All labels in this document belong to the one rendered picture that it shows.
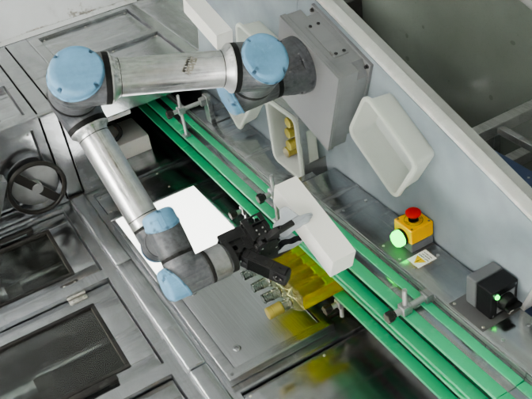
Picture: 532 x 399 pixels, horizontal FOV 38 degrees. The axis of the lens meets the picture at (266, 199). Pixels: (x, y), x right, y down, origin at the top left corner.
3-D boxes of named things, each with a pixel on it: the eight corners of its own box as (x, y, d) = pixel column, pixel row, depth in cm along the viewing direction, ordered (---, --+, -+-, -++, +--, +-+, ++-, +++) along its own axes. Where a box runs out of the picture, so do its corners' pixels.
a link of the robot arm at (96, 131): (37, 98, 183) (143, 275, 181) (36, 81, 173) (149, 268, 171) (81, 77, 187) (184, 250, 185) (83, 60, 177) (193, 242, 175)
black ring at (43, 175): (70, 195, 287) (15, 218, 279) (53, 147, 274) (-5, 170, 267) (74, 201, 283) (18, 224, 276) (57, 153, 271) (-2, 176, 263)
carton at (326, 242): (296, 175, 179) (274, 185, 177) (355, 250, 167) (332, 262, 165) (294, 191, 184) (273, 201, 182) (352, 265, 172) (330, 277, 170)
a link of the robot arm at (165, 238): (135, 225, 172) (157, 269, 171) (141, 215, 161) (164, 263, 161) (167, 211, 175) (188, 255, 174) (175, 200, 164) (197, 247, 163)
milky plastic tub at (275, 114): (296, 148, 247) (273, 158, 244) (287, 87, 234) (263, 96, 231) (326, 172, 234) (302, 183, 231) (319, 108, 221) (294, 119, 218)
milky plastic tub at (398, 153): (422, 188, 193) (394, 201, 190) (374, 119, 201) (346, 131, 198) (446, 153, 178) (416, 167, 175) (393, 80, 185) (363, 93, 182)
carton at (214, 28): (198, -8, 268) (182, -3, 265) (232, 29, 255) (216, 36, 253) (199, 6, 272) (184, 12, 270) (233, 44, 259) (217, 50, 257)
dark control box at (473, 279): (492, 285, 181) (465, 300, 178) (494, 259, 176) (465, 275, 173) (518, 304, 175) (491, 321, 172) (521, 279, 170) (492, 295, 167)
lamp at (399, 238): (397, 238, 197) (388, 243, 196) (397, 225, 194) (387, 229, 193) (408, 247, 194) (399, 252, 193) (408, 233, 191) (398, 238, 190)
